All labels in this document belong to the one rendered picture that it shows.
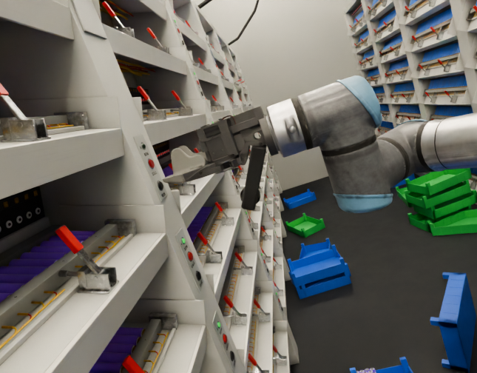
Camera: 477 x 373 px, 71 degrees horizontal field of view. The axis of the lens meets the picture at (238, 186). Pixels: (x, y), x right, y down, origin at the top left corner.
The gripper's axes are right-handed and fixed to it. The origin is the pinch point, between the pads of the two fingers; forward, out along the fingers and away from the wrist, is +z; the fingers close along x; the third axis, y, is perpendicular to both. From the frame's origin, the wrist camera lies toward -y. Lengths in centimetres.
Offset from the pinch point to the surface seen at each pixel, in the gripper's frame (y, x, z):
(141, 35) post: 44, -65, 14
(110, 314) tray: -9.0, 25.8, 3.1
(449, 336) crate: -86, -46, -53
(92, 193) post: 3.2, 4.7, 12.4
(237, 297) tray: -44, -32, 7
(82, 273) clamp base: -4.0, 23.6, 5.7
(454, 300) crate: -81, -55, -61
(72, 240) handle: 0.0, 23.0, 5.5
